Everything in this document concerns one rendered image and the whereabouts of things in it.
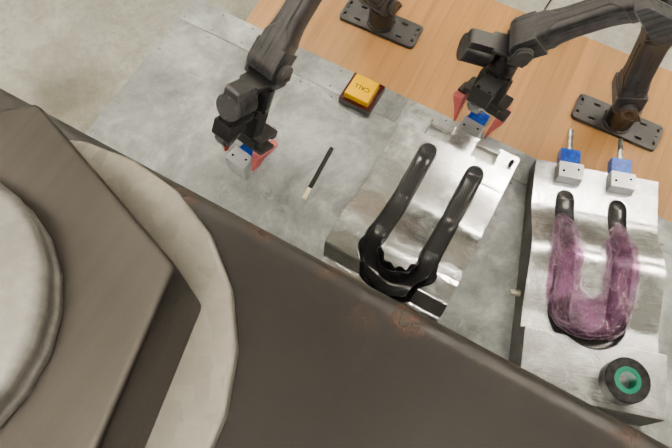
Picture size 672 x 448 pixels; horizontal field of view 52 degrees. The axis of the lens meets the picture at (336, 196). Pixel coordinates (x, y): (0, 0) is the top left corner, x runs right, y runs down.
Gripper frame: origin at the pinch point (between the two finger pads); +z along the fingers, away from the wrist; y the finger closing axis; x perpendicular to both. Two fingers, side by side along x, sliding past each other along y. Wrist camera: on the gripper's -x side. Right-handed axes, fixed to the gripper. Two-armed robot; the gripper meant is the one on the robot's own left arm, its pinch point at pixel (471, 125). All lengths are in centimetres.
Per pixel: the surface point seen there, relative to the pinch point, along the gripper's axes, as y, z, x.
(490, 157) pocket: 7.5, 1.1, -5.6
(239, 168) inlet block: -36, 18, -33
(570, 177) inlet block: 23.6, -2.8, -2.7
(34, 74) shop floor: -155, 86, 21
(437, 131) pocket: -5.1, 1.7, -6.5
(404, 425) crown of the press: 17, -64, -124
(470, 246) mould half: 14.1, 8.7, -25.5
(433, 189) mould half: 1.6, 6.3, -19.1
